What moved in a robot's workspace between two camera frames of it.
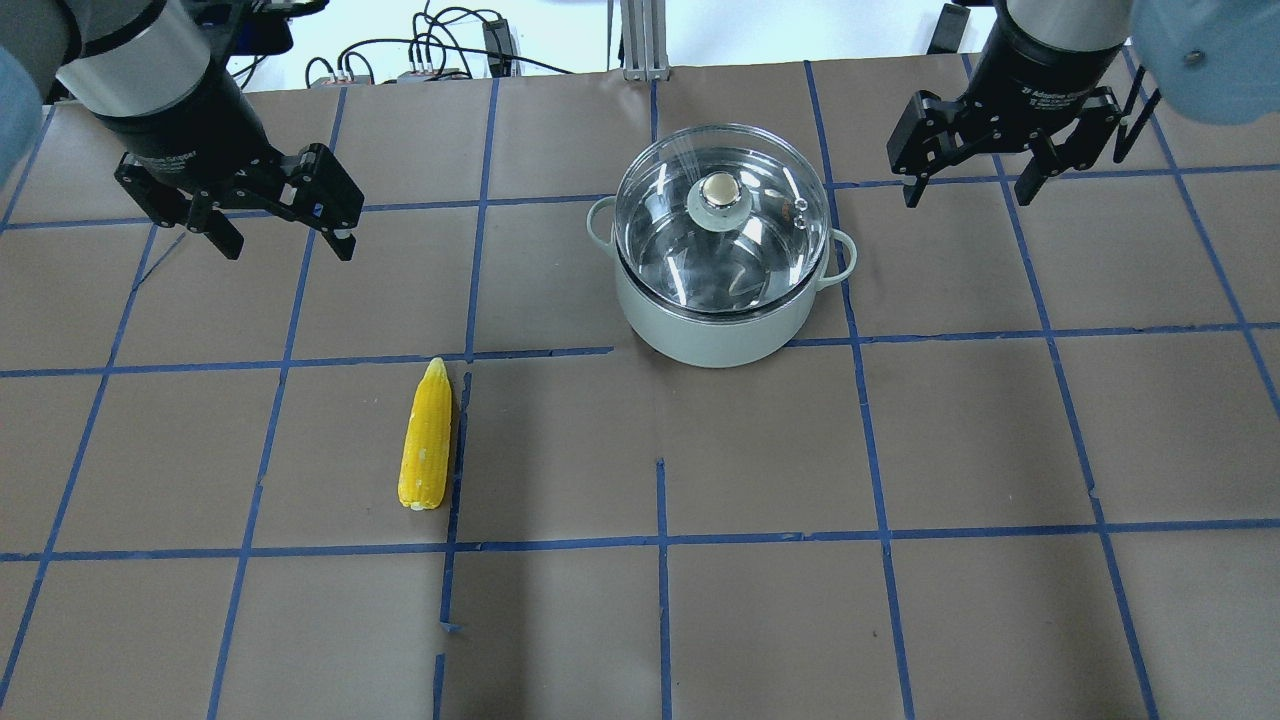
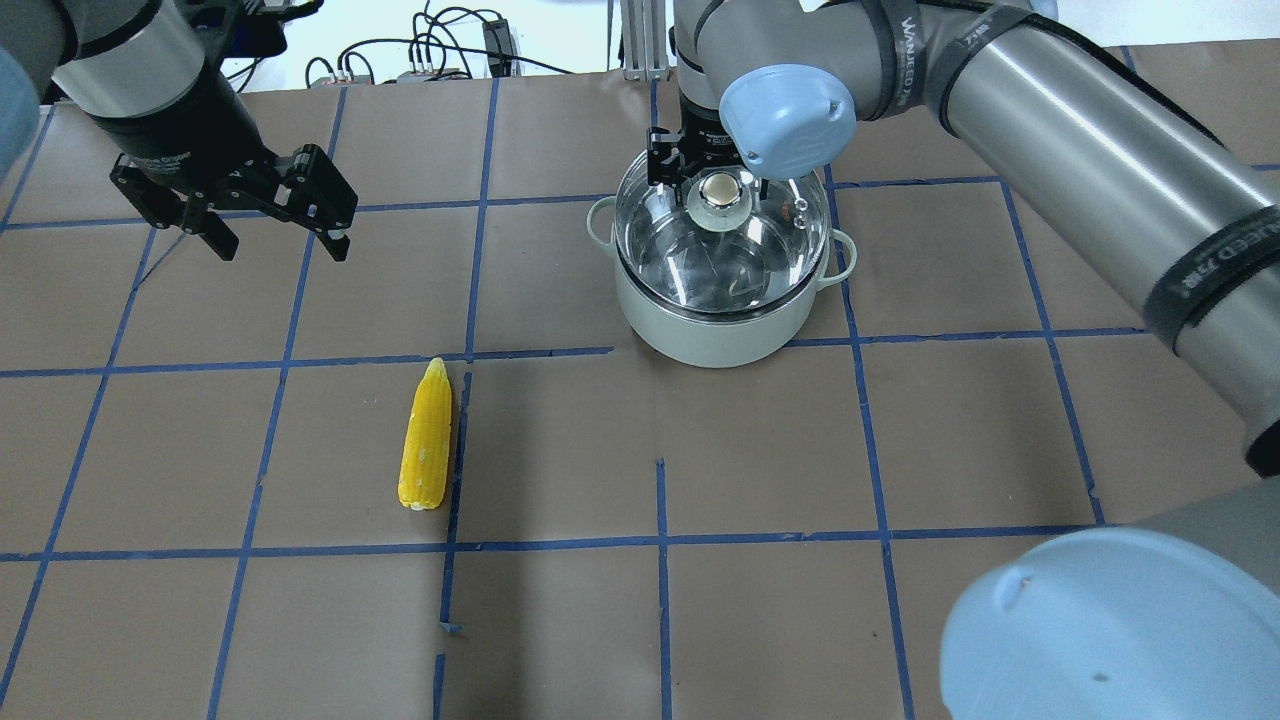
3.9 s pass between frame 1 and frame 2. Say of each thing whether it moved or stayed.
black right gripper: moved
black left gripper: stayed
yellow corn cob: stayed
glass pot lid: stayed
